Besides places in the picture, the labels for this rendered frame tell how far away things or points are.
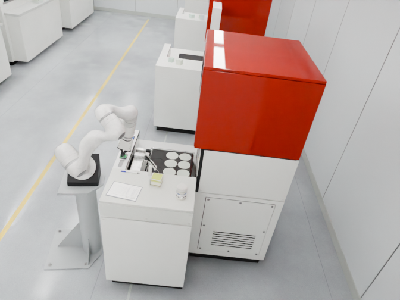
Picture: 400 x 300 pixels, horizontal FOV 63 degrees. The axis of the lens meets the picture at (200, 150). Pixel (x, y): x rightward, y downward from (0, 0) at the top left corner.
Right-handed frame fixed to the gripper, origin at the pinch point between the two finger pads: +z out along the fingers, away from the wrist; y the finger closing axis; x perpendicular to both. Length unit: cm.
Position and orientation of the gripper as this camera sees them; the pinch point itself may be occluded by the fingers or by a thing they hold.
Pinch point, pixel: (122, 153)
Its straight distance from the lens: 258.1
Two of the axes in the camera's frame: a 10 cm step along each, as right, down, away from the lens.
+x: -0.4, 5.8, -8.2
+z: -3.1, 7.7, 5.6
